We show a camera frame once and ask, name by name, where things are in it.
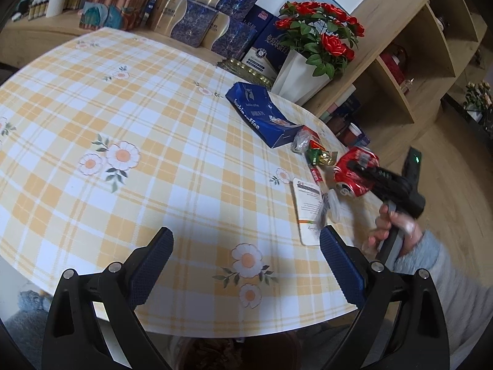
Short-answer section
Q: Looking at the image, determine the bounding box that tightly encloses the wooden shelf unit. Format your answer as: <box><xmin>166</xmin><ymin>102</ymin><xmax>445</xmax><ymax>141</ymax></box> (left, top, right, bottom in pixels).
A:
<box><xmin>304</xmin><ymin>0</ymin><xmax>493</xmax><ymax>166</ymax></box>

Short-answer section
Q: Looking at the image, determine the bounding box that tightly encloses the blue box with white label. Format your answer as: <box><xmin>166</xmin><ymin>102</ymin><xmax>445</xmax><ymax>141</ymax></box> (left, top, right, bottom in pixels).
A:
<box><xmin>241</xmin><ymin>17</ymin><xmax>293</xmax><ymax>80</ymax></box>

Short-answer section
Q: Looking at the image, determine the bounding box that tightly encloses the stack of pastel cups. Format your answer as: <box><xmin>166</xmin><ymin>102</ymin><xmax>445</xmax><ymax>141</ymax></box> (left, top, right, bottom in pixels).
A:
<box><xmin>321</xmin><ymin>101</ymin><xmax>341</xmax><ymax>123</ymax></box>

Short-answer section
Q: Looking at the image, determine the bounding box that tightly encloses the red stick packet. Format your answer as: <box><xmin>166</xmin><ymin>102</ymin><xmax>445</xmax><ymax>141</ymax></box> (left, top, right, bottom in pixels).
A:
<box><xmin>308</xmin><ymin>164</ymin><xmax>328</xmax><ymax>189</ymax></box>

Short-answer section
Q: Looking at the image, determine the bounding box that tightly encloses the person's right hand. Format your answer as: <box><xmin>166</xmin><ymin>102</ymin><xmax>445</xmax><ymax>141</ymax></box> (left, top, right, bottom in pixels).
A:
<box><xmin>366</xmin><ymin>203</ymin><xmax>424</xmax><ymax>257</ymax></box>

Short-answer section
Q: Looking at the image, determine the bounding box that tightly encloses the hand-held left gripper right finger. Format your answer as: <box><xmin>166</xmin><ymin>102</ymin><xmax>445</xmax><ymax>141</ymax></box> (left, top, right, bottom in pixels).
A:
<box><xmin>319</xmin><ymin>225</ymin><xmax>451</xmax><ymax>370</ymax></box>

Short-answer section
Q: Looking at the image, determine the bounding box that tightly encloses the gold leaf-shaped tray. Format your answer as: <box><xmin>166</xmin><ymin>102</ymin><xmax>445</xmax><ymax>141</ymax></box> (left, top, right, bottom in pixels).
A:
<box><xmin>216</xmin><ymin>58</ymin><xmax>276</xmax><ymax>87</ymax></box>

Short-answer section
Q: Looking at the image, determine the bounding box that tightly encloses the teal shell ornament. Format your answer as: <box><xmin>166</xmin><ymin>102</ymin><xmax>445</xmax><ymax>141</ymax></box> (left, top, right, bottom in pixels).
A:
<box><xmin>79</xmin><ymin>2</ymin><xmax>128</xmax><ymax>29</ymax></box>

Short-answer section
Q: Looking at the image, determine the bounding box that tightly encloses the pale flower bouquet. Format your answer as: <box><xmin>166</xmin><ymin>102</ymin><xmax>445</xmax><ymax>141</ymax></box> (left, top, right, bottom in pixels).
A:
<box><xmin>462</xmin><ymin>80</ymin><xmax>493</xmax><ymax>124</ymax></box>

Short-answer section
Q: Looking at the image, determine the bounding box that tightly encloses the green gold wrapper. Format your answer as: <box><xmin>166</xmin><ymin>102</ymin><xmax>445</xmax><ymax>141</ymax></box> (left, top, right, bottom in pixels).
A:
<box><xmin>306</xmin><ymin>148</ymin><xmax>340</xmax><ymax>167</ymax></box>

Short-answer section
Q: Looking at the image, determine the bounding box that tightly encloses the yellow plaid flowered tablecloth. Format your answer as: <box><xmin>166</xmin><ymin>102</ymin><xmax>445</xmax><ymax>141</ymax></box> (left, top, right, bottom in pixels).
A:
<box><xmin>0</xmin><ymin>27</ymin><xmax>380</xmax><ymax>336</ymax></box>

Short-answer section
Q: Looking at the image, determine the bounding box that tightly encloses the row of small bottles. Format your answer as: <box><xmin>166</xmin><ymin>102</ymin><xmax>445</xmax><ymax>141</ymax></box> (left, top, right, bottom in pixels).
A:
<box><xmin>17</xmin><ymin>0</ymin><xmax>83</xmax><ymax>22</ymax></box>

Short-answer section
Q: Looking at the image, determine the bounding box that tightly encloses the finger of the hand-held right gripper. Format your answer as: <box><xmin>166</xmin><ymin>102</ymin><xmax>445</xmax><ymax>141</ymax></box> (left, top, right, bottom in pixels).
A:
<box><xmin>347</xmin><ymin>160</ymin><xmax>403</xmax><ymax>194</ymax></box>

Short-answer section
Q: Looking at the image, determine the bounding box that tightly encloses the white paper card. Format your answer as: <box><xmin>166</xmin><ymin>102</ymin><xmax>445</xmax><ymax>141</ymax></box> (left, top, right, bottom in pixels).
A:
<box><xmin>292</xmin><ymin>177</ymin><xmax>328</xmax><ymax>246</ymax></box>

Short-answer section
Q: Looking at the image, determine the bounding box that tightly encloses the crushed red can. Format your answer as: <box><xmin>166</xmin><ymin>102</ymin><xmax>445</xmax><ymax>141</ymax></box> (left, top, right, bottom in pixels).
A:
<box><xmin>333</xmin><ymin>147</ymin><xmax>381</xmax><ymax>199</ymax></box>

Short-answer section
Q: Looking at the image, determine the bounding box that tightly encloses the brown patterned tin basket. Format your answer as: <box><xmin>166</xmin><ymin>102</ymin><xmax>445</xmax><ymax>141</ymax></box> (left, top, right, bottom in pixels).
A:
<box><xmin>79</xmin><ymin>0</ymin><xmax>153</xmax><ymax>31</ymax></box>

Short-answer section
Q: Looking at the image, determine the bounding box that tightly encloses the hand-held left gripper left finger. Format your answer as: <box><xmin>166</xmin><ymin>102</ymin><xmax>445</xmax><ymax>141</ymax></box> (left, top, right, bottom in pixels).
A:
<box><xmin>42</xmin><ymin>227</ymin><xmax>175</xmax><ymax>370</ymax></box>

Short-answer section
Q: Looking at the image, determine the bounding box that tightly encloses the wooden sideboard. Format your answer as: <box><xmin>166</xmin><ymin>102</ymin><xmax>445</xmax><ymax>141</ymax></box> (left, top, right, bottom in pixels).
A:
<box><xmin>0</xmin><ymin>8</ymin><xmax>232</xmax><ymax>70</ymax></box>

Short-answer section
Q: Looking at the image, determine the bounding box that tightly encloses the red rose plant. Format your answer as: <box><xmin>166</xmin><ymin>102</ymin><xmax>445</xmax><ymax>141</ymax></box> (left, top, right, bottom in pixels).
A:
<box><xmin>274</xmin><ymin>1</ymin><xmax>366</xmax><ymax>80</ymax></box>

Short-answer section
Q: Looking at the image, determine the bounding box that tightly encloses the blue gift box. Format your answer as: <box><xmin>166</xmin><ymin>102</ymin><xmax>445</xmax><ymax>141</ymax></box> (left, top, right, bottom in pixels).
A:
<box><xmin>339</xmin><ymin>94</ymin><xmax>363</xmax><ymax>118</ymax></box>

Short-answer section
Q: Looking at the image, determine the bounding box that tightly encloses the grey fleece clothing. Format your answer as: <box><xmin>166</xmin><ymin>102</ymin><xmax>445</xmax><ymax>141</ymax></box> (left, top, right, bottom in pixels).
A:
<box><xmin>11</xmin><ymin>291</ymin><xmax>52</xmax><ymax>351</ymax></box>

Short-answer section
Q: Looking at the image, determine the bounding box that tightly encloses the person's right forearm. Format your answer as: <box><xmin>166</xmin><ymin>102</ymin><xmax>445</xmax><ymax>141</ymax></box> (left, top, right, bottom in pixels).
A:
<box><xmin>391</xmin><ymin>231</ymin><xmax>493</xmax><ymax>370</ymax></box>

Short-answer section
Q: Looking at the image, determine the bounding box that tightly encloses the small red packet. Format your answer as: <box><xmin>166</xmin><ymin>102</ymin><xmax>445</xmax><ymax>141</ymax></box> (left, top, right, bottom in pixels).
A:
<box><xmin>302</xmin><ymin>125</ymin><xmax>324</xmax><ymax>151</ymax></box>

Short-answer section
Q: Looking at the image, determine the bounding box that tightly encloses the blue coffee box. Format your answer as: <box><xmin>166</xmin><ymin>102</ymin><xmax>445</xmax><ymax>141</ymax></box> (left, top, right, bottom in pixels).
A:
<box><xmin>224</xmin><ymin>82</ymin><xmax>305</xmax><ymax>150</ymax></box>

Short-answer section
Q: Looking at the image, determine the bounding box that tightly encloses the dark blue box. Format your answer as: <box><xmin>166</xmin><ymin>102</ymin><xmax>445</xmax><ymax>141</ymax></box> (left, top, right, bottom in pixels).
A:
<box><xmin>246</xmin><ymin>6</ymin><xmax>278</xmax><ymax>39</ymax></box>

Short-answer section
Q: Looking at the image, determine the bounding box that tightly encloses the small silver wrapper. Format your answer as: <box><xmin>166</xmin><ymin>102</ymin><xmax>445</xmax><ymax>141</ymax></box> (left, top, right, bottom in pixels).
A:
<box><xmin>291</xmin><ymin>128</ymin><xmax>312</xmax><ymax>154</ymax></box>

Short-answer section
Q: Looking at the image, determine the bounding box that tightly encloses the red cup with white rim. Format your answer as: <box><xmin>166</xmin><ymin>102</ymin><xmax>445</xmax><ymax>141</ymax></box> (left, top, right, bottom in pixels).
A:
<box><xmin>343</xmin><ymin>122</ymin><xmax>363</xmax><ymax>145</ymax></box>

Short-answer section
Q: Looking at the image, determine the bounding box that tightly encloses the red basket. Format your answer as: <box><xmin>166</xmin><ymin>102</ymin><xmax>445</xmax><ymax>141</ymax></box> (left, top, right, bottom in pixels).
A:
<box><xmin>379</xmin><ymin>44</ymin><xmax>409</xmax><ymax>85</ymax></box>

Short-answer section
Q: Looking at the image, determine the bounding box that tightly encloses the black side table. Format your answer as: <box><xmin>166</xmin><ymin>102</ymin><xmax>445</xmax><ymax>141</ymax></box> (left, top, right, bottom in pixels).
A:
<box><xmin>441</xmin><ymin>94</ymin><xmax>493</xmax><ymax>147</ymax></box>

